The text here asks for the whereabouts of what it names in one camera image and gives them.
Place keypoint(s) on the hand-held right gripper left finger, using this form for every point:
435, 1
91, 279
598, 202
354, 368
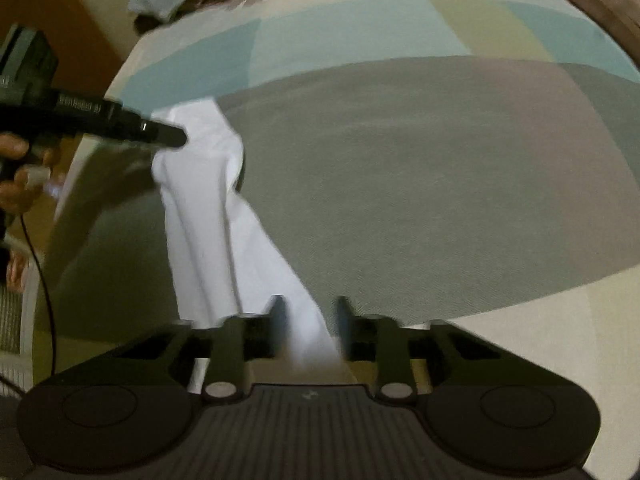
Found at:
277, 322

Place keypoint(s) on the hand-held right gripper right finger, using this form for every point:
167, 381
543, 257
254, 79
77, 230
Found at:
345, 322

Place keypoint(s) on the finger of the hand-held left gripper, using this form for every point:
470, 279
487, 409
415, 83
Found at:
155, 132

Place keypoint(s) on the white printed t-shirt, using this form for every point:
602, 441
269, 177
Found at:
210, 200

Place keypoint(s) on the person's left hand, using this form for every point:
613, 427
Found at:
15, 195

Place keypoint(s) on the pastel checked bed sheet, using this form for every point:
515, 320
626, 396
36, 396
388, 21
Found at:
425, 160

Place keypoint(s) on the wooden bed frame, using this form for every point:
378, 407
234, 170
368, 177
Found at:
600, 0

